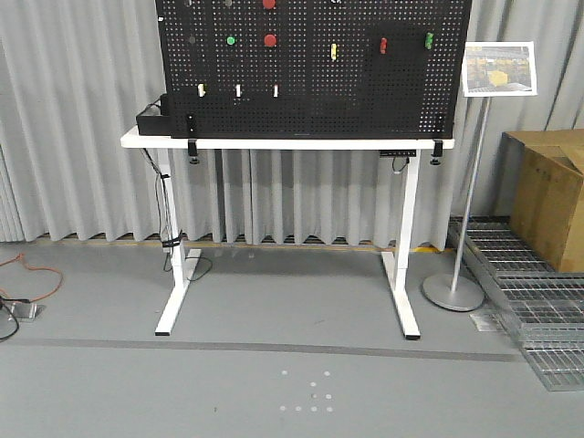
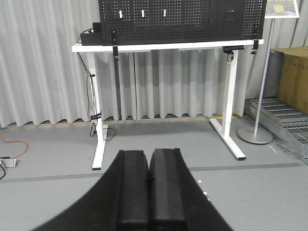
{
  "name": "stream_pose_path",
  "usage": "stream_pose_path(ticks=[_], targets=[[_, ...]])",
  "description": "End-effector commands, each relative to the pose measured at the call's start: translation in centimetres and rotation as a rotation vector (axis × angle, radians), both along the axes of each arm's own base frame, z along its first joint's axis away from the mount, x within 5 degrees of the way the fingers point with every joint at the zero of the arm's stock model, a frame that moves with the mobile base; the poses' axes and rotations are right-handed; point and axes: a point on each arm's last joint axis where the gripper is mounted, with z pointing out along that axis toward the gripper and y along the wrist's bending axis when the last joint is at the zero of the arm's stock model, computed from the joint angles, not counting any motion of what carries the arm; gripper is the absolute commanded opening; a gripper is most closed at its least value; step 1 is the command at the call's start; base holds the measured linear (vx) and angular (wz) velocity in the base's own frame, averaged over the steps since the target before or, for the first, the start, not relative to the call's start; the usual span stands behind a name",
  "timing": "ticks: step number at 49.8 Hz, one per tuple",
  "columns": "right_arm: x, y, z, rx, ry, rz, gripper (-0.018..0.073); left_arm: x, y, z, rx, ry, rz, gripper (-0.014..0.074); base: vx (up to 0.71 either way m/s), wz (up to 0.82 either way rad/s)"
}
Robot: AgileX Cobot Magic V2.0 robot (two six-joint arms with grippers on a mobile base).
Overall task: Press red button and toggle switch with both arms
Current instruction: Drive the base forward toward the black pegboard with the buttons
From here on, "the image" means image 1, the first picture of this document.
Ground lower red push button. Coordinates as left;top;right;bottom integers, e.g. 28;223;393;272
264;34;277;47

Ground desk height control panel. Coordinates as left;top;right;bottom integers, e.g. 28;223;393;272
380;150;417;158

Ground white standing desk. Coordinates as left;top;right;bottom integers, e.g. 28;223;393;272
120;126;455;340

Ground left black table clamp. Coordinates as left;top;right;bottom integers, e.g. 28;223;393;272
186;114;200;164

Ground black table clamp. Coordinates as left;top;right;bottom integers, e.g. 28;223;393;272
186;114;200;164
430;113;445;166

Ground right black table clamp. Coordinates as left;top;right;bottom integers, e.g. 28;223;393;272
430;113;445;166

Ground black perforated pegboard panel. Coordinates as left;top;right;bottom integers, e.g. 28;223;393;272
156;0;472;140

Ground black electronics box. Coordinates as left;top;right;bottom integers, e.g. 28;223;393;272
136;93;172;136

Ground silver sign stand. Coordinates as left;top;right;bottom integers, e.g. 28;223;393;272
422;98;492;312

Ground framed picture sign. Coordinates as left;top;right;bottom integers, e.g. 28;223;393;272
462;41;537;98

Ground brown cardboard box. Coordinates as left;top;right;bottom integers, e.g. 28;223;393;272
503;129;583;273

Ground grey curtain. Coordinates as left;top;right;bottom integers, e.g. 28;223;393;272
1;1;583;247

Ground metal floor grating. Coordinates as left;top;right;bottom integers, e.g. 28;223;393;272
463;220;583;391

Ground silver floor outlet box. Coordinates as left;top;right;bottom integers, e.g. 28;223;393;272
10;301;46;322

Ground black power cable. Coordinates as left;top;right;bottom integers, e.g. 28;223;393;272
141;147;214;282

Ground green toggle switch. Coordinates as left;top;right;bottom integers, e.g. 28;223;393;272
424;32;434;50

